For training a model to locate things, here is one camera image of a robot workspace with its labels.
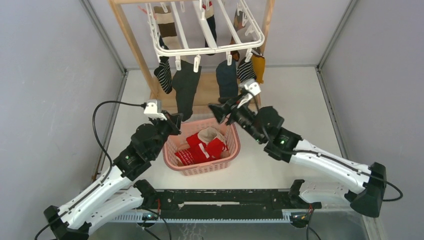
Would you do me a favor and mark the brown beige block sock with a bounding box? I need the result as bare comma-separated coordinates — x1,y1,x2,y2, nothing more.
153,5,182,50

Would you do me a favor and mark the navy santa pattern sock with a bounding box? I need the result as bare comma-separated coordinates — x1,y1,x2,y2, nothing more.
202,0,217,44

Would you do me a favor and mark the red white striped sock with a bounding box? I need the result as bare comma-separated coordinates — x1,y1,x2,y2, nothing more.
204,138,230,161

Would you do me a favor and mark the plain red sock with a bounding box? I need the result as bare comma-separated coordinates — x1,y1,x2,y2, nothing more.
186,132,215,164

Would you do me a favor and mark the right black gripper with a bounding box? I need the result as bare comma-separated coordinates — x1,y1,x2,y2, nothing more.
208,93,265,144

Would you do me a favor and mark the black mounting rail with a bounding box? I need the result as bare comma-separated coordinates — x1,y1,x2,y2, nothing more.
141,189,322,221

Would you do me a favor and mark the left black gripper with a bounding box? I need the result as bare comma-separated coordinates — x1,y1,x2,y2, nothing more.
149,110,183,159

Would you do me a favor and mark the black white striped sock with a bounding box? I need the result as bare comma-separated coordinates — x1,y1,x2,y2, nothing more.
153,56,173,94

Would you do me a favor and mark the argyle red yellow sock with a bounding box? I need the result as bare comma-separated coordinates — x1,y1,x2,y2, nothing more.
230,9,248,62

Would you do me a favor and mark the white plastic sock hanger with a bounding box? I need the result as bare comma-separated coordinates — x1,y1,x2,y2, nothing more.
143,0,266,72

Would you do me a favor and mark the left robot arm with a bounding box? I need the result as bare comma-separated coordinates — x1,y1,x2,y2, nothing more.
43,99,183,240

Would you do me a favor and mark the black striped narrow sock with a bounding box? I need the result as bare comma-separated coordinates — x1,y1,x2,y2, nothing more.
236,57,257,83

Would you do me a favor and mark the beige pink sock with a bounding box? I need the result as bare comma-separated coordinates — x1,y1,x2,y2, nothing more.
197,127,230,160

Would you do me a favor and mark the pink plastic basket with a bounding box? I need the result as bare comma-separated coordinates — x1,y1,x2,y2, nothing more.
162,118,241,176

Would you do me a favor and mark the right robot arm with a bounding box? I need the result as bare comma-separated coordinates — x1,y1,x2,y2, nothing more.
208,94,404,218

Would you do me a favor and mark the red snowflake sock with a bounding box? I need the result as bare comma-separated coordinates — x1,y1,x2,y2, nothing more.
175,149,196,166

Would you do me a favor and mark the wooden hanger stand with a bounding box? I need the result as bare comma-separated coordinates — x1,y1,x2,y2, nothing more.
109,0,275,114

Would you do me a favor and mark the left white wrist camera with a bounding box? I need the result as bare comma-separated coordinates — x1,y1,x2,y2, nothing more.
143,99,167,121

